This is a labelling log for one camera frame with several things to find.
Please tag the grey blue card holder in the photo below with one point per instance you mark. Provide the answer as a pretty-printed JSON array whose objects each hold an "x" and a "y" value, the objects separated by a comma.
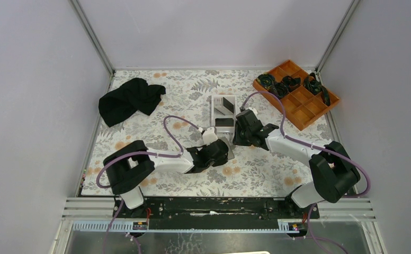
[{"x": 230, "y": 154}]

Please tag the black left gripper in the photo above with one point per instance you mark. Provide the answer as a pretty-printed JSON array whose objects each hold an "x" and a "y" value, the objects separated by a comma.
[{"x": 221, "y": 161}]

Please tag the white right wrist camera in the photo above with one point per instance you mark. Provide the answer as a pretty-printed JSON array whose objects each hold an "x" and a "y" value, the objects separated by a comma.
[{"x": 253, "y": 110}]

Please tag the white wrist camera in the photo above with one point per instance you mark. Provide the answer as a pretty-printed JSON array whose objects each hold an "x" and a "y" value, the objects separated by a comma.
[
  {"x": 209, "y": 135},
  {"x": 253, "y": 110}
]

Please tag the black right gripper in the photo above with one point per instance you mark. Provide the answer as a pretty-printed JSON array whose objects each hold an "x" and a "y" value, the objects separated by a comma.
[{"x": 237, "y": 139}]

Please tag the floral table mat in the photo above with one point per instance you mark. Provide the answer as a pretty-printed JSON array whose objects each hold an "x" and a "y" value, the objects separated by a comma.
[{"x": 184, "y": 107}]

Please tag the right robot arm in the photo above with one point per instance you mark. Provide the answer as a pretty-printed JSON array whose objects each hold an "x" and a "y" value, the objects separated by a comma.
[{"x": 332, "y": 173}]

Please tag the stack of cards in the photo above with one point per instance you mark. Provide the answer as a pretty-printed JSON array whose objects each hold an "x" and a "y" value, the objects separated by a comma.
[{"x": 223, "y": 106}]

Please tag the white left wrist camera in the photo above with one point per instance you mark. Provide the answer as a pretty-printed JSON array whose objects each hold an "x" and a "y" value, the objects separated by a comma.
[{"x": 209, "y": 135}]

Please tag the white plastic card box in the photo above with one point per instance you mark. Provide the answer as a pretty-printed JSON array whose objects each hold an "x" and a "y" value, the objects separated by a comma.
[{"x": 215, "y": 114}]

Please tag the orange wooden divider tray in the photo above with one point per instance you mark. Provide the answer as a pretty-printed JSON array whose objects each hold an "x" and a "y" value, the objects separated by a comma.
[{"x": 302, "y": 108}]

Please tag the black cloth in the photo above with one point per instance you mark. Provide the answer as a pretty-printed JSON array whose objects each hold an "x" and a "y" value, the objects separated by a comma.
[{"x": 134, "y": 95}]

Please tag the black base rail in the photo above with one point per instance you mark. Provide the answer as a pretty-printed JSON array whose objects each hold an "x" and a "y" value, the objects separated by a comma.
[{"x": 219, "y": 213}]

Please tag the dark blue rolled tie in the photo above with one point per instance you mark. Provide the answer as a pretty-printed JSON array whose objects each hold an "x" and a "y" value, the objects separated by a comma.
[{"x": 285, "y": 86}]

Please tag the black orange rolled tie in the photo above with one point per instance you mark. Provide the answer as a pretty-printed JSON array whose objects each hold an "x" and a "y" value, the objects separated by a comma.
[{"x": 315, "y": 87}]

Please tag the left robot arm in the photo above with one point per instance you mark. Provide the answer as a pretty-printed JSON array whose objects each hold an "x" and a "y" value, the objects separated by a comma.
[{"x": 128, "y": 167}]

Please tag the green yellow rolled tie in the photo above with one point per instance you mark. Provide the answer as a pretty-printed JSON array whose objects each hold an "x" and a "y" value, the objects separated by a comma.
[{"x": 266, "y": 80}]

